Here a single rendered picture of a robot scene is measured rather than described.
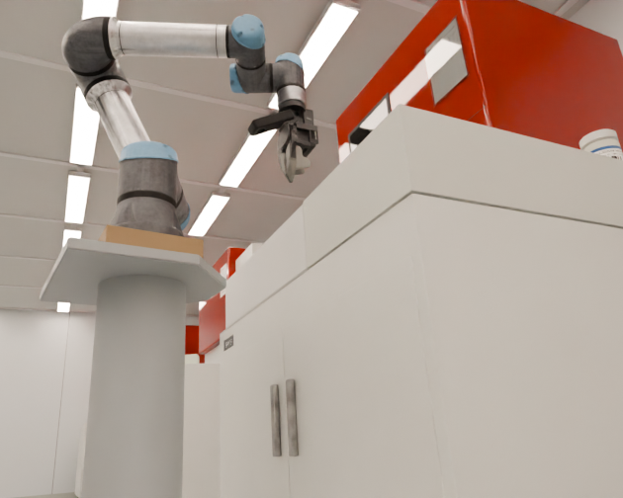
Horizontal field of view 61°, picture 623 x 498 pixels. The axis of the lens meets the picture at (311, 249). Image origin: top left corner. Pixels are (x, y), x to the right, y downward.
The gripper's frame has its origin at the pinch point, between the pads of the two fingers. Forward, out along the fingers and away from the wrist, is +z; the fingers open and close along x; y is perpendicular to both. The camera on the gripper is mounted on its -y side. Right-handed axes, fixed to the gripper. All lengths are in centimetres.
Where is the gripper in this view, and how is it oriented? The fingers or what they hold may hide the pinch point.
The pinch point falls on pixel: (288, 177)
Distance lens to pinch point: 128.3
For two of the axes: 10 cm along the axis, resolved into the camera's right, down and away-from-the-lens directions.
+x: -4.2, 3.4, 8.4
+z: 0.6, 9.3, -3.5
